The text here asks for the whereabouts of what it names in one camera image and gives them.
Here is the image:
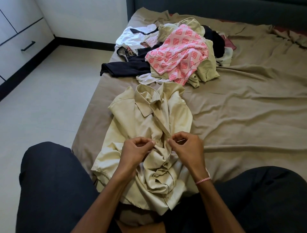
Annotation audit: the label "person's right forearm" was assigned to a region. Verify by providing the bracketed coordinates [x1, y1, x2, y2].
[195, 178, 245, 233]

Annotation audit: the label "person's left forearm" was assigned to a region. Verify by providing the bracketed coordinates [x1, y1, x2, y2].
[71, 172, 138, 233]

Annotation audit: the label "person's right hand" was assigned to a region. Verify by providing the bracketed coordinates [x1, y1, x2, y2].
[167, 131, 209, 181]

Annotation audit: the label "tan bed sheet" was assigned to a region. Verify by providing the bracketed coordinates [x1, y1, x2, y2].
[71, 7, 307, 193]

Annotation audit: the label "person's left hand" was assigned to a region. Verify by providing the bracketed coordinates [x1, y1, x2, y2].
[117, 137, 156, 180]

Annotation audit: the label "black garment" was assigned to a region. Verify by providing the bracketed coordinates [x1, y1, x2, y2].
[201, 25, 226, 59]

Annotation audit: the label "person's dark trousers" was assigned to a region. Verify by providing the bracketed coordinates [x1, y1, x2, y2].
[15, 141, 307, 233]

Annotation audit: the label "white crumpled garment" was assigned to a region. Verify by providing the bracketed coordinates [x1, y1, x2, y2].
[136, 73, 173, 86]

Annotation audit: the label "red mattress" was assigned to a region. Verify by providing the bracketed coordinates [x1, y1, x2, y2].
[273, 25, 307, 37]

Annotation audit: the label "navy blue garment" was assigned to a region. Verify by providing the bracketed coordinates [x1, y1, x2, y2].
[100, 43, 164, 78]

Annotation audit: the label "maroon garment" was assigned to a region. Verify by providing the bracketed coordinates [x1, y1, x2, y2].
[219, 34, 237, 51]

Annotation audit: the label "cream collared shirt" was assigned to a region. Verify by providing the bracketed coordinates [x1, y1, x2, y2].
[91, 82, 210, 216]

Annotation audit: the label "pink patterned garment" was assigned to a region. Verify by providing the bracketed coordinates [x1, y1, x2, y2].
[145, 24, 209, 86]

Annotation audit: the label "dark grey bed headboard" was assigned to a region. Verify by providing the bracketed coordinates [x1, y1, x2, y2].
[126, 0, 307, 32]

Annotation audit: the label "white drawer cabinet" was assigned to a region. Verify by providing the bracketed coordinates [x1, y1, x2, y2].
[0, 0, 55, 86]

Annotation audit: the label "black baseboard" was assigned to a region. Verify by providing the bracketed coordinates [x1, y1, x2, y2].
[0, 36, 116, 102]

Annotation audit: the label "black drawer handle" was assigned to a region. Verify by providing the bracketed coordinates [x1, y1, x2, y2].
[21, 41, 36, 52]

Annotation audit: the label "pale white garment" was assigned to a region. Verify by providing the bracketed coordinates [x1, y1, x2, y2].
[215, 47, 234, 67]

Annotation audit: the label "khaki green garment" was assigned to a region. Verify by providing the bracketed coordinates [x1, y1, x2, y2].
[151, 17, 220, 88]

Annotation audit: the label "white printed t-shirt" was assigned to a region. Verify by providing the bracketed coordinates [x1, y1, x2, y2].
[115, 24, 160, 57]

